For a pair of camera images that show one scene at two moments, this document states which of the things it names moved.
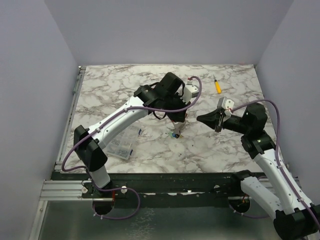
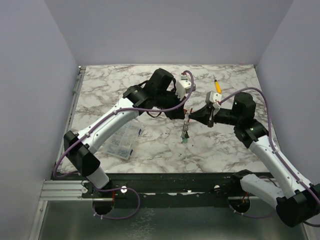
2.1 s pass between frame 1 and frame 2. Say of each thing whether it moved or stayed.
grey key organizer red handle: moved
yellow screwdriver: stayed
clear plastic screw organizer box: stayed
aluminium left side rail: stayed
